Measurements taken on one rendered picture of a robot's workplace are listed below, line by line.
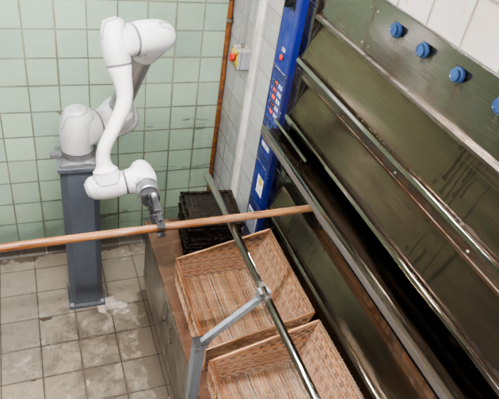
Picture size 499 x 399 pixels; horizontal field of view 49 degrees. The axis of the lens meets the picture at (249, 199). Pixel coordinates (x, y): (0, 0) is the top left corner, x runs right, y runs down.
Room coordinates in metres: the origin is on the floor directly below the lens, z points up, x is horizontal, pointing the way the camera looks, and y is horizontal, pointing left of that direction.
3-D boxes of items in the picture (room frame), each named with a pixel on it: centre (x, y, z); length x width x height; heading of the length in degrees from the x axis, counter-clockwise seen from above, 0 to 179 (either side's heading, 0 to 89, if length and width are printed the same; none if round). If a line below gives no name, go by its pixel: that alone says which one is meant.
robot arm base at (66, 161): (2.16, 0.89, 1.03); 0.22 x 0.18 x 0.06; 115
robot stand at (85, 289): (2.17, 0.87, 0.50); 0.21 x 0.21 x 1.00; 25
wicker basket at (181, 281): (1.72, -0.03, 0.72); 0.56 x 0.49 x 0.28; 25
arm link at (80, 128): (2.18, 0.86, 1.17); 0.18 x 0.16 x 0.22; 138
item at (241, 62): (2.65, 0.17, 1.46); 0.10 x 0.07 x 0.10; 26
